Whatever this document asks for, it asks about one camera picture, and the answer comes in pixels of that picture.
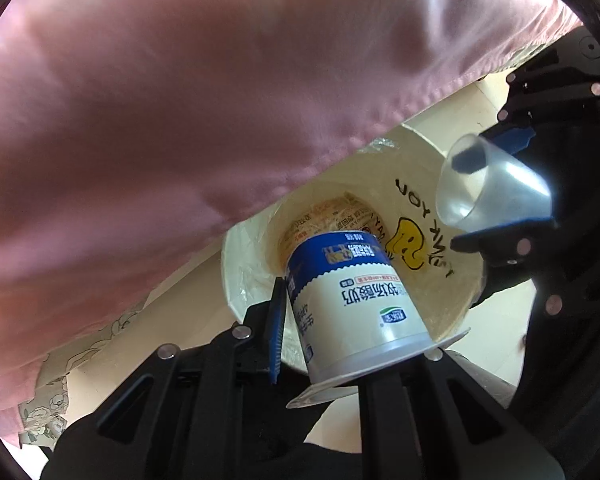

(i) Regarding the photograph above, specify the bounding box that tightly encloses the beige floral bed sheet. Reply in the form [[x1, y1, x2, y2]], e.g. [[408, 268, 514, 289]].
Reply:
[[17, 300, 151, 448]]

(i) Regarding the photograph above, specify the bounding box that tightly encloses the white and blue yogurt cup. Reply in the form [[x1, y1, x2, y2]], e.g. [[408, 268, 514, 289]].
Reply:
[[285, 232, 473, 411]]

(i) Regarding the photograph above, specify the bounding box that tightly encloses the white bin with printed bag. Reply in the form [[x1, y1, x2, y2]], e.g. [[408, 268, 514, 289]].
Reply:
[[220, 122, 488, 376]]

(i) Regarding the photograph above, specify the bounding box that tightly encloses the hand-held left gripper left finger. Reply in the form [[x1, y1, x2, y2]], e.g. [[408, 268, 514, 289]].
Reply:
[[95, 277, 288, 441]]

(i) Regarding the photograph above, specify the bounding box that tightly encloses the printed food wrapper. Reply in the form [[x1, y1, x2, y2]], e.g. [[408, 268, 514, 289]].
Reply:
[[277, 192, 393, 266]]

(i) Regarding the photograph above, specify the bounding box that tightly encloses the clear plastic cup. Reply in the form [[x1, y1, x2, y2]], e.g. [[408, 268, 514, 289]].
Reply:
[[436, 134, 553, 233]]

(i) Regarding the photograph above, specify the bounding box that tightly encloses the pink floral blanket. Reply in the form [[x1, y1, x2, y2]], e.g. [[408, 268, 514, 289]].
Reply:
[[0, 0, 583, 441]]

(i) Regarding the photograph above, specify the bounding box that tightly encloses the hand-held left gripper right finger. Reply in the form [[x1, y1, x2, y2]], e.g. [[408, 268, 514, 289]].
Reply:
[[357, 350, 531, 480]]

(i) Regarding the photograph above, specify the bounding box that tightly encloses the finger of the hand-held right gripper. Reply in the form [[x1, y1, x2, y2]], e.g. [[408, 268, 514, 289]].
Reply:
[[452, 217, 567, 317], [452, 55, 600, 173]]

